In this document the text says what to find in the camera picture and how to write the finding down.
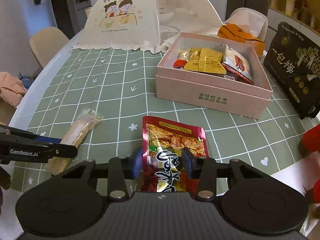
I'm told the rice cracker packet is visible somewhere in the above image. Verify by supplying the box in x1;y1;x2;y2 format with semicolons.
222;45;254;85

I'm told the wooden display shelf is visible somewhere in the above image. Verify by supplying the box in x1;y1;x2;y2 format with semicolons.
268;0;320;30

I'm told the pink cardboard box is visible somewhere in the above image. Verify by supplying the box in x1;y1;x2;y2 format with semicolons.
156;32;273;119

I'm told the yellow snack packet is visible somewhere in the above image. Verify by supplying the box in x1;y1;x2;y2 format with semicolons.
183;48;227;74

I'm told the red plush monkey toy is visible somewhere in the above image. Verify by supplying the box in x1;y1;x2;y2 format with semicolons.
298;125;319;222

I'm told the red foil snack bag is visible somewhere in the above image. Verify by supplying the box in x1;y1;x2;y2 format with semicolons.
140;116;209;193

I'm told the green checked tablecloth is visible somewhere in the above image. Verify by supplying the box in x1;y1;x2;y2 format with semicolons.
11;47;320;196

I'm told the beige grain bar packet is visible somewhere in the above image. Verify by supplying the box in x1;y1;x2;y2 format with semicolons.
47;109;103;176

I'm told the pink cloth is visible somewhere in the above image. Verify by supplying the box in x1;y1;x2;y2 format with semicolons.
0;72;27;107

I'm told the black plum snack bag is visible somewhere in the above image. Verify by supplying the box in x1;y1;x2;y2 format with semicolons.
264;22;319;119

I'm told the round biscuit snack bag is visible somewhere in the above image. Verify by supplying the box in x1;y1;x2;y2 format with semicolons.
173;48;191;68

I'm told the cream mesh food cover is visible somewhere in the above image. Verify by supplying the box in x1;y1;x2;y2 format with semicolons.
76;0;222;53

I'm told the orange tissue box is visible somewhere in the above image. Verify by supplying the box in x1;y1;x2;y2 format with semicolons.
217;22;265;59

